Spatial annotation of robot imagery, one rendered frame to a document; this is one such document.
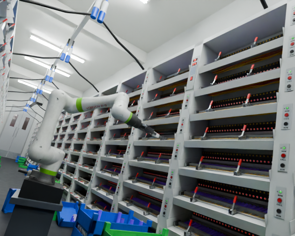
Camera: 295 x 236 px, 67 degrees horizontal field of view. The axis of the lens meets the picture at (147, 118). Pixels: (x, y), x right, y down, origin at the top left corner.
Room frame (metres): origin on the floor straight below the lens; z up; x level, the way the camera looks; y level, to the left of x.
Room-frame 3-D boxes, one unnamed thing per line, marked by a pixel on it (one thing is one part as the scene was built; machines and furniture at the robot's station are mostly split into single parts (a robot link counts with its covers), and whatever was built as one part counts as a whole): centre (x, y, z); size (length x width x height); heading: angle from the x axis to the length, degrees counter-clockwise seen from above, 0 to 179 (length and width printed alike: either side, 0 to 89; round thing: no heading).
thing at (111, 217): (1.16, 0.04, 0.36); 0.30 x 0.20 x 0.08; 120
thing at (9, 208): (2.32, 0.96, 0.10); 0.30 x 0.08 x 0.20; 140
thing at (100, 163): (2.80, 0.37, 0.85); 0.20 x 0.09 x 1.70; 121
